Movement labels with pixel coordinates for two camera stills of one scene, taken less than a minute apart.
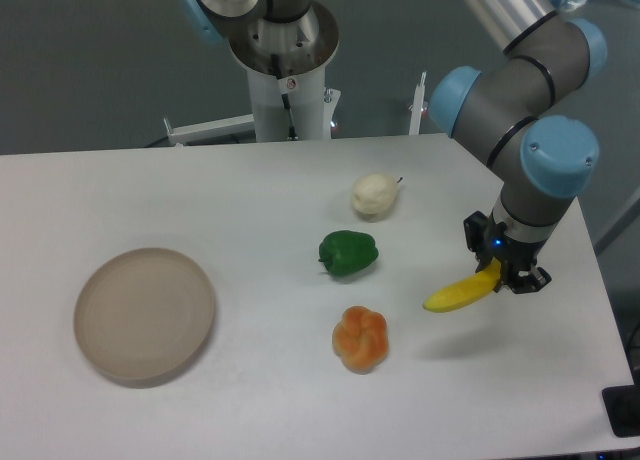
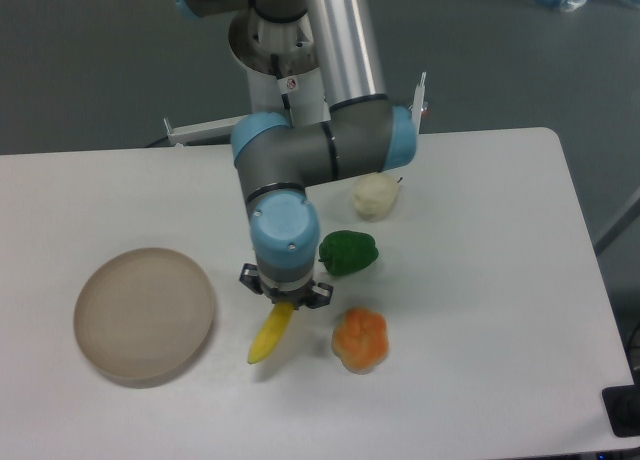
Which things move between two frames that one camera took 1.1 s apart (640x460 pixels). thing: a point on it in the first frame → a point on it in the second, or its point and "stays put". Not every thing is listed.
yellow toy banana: (465, 291) → (271, 332)
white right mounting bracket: (417, 107) stays put
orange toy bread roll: (361, 338) stays put
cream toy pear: (374, 194) stays put
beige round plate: (144, 314) stays put
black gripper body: (488, 239) → (315, 295)
